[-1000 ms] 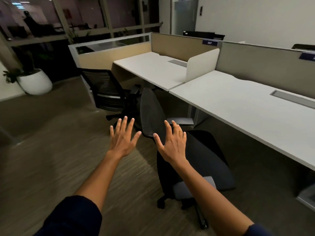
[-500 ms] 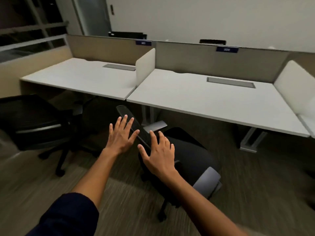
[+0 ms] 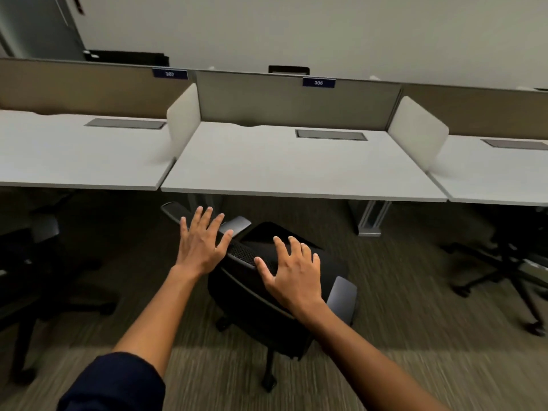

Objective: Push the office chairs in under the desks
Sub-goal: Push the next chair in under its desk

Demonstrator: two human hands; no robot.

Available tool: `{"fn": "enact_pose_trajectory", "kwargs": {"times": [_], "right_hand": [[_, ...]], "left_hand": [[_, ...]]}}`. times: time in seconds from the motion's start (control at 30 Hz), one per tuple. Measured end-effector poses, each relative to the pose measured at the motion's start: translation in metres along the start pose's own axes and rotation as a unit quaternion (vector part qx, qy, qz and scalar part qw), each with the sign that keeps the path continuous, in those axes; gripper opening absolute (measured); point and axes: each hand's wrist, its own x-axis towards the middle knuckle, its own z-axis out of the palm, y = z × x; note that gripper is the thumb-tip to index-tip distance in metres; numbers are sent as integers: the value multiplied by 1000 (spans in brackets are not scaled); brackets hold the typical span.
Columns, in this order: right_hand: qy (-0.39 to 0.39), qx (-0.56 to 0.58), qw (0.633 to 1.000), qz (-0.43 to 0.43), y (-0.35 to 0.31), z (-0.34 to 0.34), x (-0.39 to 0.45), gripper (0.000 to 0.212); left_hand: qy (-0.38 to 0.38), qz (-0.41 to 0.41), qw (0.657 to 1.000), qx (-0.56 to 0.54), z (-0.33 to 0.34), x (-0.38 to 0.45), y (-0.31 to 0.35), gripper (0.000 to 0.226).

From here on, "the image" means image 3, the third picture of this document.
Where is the person's right forearm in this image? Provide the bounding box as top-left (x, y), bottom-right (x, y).
top-left (297, 300), bottom-right (450, 411)

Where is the grey fabric desk partition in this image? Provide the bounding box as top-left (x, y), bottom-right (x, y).
top-left (195, 70), bottom-right (403, 132)

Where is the tan fabric desk partition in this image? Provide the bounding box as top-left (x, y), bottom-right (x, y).
top-left (0, 58), bottom-right (198, 120)
top-left (400, 83), bottom-right (548, 141)

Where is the person's right hand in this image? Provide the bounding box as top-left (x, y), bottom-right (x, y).
top-left (253, 235), bottom-right (328, 315)

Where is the grey desk cable cover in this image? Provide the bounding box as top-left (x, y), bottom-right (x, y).
top-left (481, 139), bottom-right (548, 151)
top-left (84, 118), bottom-right (167, 131)
top-left (295, 128), bottom-right (369, 142)

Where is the white desk divider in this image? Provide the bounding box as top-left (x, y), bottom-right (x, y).
top-left (166, 83), bottom-right (202, 160)
top-left (387, 96), bottom-right (450, 172)

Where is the person's left hand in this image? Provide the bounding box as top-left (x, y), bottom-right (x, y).
top-left (174, 205), bottom-right (235, 279)

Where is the black computer monitor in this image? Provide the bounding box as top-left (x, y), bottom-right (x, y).
top-left (83, 49), bottom-right (170, 67)

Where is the black chair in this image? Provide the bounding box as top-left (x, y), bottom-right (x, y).
top-left (160, 200), bottom-right (360, 393)
top-left (440, 205), bottom-right (548, 337)
top-left (0, 188), bottom-right (120, 386)

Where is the navy left sleeve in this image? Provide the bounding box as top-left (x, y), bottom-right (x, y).
top-left (56, 352), bottom-right (167, 411)

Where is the person's left forearm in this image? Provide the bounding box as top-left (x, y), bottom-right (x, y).
top-left (112, 264), bottom-right (203, 378)

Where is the grey glass door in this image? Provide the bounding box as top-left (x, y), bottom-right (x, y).
top-left (0, 0), bottom-right (86, 61)

